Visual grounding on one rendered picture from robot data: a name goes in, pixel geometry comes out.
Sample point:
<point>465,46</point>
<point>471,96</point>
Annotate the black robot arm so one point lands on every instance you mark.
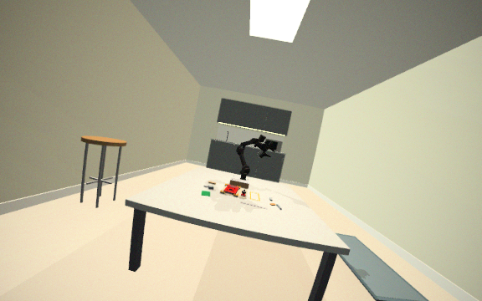
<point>245,169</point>

